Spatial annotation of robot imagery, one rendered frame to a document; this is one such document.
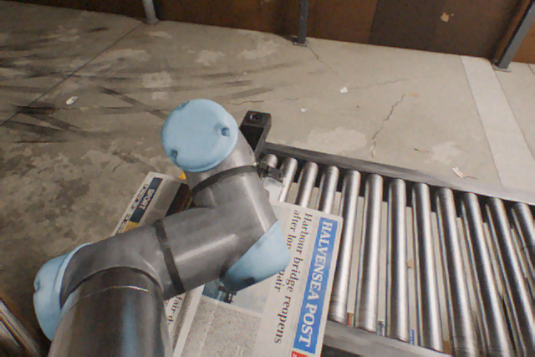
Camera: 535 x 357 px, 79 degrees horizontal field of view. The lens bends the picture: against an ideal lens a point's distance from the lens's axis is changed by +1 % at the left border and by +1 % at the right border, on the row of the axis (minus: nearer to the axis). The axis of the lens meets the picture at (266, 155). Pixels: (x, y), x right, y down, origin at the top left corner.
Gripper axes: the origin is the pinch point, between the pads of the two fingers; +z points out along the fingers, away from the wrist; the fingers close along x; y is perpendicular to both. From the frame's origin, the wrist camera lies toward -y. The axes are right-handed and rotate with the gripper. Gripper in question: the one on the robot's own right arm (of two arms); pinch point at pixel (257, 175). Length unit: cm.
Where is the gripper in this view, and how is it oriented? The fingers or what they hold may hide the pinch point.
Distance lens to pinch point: 66.2
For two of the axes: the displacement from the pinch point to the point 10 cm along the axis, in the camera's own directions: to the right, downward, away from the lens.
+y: -2.5, 9.5, -2.1
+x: 9.6, 2.1, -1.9
